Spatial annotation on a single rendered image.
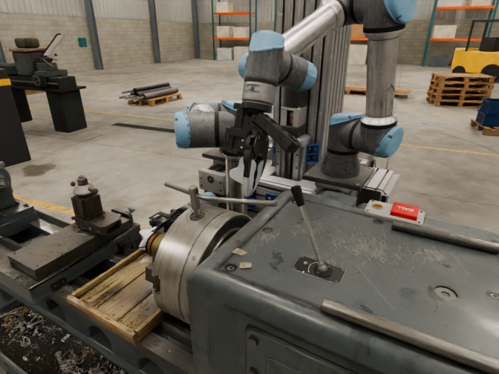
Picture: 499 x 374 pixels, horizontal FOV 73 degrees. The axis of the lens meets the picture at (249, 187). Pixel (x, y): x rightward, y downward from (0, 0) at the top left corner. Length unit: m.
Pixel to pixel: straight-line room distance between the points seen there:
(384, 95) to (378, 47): 0.15
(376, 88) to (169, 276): 0.82
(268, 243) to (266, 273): 0.10
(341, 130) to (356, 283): 0.73
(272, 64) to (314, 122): 0.77
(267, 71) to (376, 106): 0.51
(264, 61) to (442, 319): 0.58
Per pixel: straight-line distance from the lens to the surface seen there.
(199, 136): 1.06
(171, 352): 1.04
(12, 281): 1.39
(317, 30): 1.06
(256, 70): 0.76
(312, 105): 1.49
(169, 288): 0.84
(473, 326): 0.64
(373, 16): 1.10
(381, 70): 1.14
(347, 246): 0.74
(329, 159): 1.32
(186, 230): 0.84
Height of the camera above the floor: 1.66
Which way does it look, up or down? 25 degrees down
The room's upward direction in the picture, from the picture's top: straight up
